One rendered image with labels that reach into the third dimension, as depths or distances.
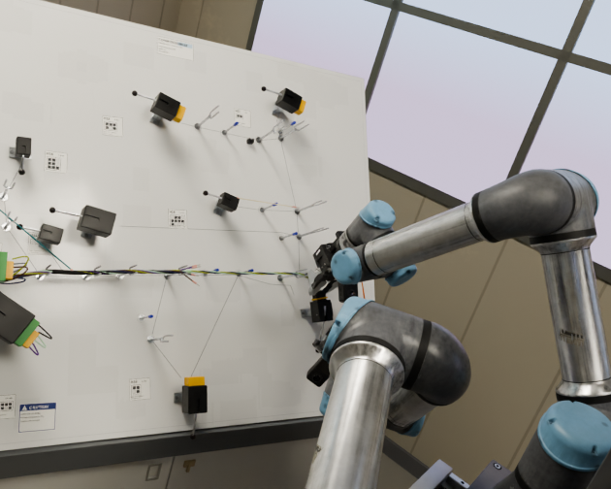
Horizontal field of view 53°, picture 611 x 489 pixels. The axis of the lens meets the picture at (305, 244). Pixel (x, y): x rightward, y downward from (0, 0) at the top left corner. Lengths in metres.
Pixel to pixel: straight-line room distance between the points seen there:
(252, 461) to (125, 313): 0.57
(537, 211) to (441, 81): 1.64
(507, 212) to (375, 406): 0.42
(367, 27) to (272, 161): 1.28
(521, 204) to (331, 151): 0.88
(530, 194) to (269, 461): 1.09
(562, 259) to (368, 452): 0.56
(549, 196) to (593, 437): 0.39
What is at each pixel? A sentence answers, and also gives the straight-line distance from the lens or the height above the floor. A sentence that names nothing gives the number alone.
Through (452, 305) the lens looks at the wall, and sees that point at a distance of 2.74.
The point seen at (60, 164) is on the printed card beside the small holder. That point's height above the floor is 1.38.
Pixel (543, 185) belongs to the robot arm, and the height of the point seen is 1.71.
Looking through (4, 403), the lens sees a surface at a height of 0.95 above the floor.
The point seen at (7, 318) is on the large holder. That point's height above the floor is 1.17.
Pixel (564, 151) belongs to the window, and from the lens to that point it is 2.49.
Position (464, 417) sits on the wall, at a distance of 2.89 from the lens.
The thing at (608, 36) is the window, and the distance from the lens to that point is 2.49.
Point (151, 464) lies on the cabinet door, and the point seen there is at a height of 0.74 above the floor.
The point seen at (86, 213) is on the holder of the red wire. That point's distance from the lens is 1.40.
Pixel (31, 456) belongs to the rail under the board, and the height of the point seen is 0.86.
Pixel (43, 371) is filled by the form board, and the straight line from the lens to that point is 1.46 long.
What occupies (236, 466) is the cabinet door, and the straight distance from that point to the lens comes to 1.77.
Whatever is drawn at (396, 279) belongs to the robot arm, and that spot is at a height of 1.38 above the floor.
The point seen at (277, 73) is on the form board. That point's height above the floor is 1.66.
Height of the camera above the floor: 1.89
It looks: 22 degrees down
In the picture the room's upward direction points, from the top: 17 degrees clockwise
